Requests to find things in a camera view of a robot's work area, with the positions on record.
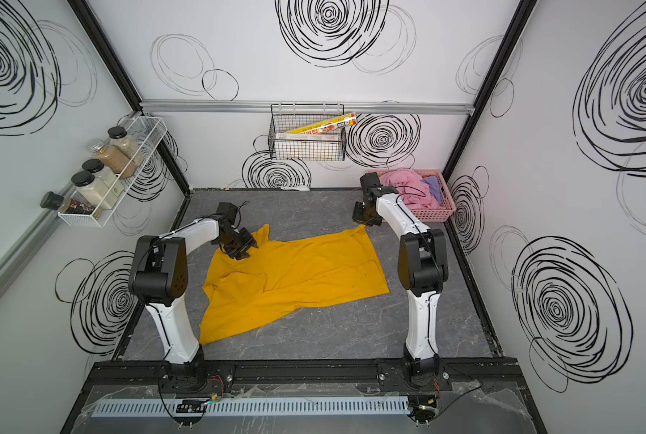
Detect yellow t-shirt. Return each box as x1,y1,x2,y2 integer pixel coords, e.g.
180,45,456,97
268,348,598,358
199,225,390,345

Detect white box in basket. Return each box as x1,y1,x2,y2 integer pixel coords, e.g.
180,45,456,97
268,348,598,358
274,133,342,142

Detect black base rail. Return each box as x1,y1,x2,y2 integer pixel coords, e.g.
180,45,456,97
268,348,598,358
84,357,524,396

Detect spice jar cream contents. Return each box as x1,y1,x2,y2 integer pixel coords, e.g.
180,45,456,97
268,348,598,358
71,170,118,210

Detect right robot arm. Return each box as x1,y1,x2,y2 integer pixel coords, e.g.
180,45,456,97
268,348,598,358
353,172,449,389

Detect grey slotted cable duct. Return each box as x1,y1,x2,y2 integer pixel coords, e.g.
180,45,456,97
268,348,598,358
90,396,411,419

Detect pink plastic basket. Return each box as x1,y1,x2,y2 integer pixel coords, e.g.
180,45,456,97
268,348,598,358
367,169,456,222

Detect clear wall shelf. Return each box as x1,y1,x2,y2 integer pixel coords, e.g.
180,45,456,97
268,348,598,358
54,116,171,235

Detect small dark spice bottle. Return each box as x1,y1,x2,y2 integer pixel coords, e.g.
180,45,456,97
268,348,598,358
40,192,95,215

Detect spice jar brown contents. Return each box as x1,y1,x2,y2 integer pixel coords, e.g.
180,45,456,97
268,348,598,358
91,126,145,179

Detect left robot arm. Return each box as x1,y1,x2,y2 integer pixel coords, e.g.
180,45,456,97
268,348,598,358
128,202,257,392

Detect yellow foil box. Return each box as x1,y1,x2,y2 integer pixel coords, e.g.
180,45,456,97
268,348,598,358
288,112,357,135

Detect spice jar white contents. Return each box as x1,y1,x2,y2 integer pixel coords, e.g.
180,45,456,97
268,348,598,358
81,158,124,197

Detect purple t-shirt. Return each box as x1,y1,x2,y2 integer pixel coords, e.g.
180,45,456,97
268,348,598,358
422,175,442,205

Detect pink t-shirt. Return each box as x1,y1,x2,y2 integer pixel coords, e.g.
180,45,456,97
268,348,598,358
380,169,440,210

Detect black wire basket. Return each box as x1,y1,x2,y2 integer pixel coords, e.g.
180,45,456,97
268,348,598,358
268,102,346,161

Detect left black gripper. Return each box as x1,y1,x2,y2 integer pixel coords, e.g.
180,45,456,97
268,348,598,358
220,226,259,259

